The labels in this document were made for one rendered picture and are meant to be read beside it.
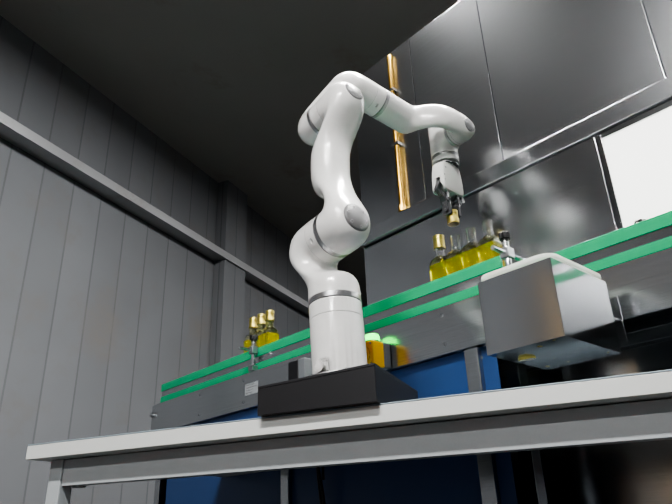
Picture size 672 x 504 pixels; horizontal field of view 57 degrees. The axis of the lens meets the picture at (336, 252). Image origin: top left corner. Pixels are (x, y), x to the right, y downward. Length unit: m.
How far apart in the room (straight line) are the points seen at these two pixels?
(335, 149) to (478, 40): 0.92
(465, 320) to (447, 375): 0.15
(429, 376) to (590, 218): 0.60
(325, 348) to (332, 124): 0.59
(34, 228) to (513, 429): 3.09
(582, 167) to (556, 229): 0.18
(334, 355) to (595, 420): 0.51
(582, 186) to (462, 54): 0.77
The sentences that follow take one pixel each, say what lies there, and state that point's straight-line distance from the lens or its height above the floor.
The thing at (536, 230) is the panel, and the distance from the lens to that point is 1.84.
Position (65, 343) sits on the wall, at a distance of 3.79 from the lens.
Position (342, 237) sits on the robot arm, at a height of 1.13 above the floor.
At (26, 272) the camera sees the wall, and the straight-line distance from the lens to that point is 3.70.
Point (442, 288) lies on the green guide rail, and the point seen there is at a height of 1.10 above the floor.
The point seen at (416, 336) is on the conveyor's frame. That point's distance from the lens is 1.65.
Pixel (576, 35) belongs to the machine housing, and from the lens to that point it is 2.09.
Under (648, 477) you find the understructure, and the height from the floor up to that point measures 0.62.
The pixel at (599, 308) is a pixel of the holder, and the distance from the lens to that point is 1.36.
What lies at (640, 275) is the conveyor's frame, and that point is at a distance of 1.47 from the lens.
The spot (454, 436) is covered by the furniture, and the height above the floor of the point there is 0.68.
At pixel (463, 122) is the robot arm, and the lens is 1.93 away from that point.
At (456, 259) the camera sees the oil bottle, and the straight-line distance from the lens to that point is 1.78.
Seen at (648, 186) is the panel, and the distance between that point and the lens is 1.73.
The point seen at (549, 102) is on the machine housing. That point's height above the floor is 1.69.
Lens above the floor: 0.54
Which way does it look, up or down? 24 degrees up
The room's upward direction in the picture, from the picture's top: 2 degrees counter-clockwise
